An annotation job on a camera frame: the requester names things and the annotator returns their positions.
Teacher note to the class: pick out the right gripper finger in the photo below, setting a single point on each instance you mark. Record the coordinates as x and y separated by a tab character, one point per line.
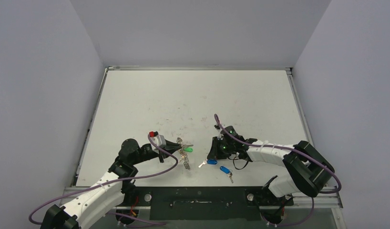
218	142
216	153

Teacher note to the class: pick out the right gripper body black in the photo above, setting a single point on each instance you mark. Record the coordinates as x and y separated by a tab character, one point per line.
214	149

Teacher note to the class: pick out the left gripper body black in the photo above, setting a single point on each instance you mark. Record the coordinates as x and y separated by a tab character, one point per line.
145	155

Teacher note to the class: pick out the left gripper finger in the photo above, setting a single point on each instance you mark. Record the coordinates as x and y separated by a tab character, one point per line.
172	148
172	144

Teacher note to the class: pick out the key with blue tag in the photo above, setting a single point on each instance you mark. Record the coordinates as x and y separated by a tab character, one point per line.
208	162
228	172

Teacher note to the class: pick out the metal disc with key rings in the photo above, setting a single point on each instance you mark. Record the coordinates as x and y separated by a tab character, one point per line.
183	155

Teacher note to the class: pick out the key with green tag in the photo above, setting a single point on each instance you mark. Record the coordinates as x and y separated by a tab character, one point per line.
187	148

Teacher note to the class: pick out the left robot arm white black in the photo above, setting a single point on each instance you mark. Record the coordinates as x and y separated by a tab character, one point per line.
115	187

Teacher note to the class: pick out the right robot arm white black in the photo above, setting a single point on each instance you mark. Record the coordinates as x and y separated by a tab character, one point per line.
307	170

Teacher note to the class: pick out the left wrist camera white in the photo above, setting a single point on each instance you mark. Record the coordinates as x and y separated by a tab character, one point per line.
157	138

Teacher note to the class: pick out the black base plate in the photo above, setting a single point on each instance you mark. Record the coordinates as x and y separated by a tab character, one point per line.
205	203

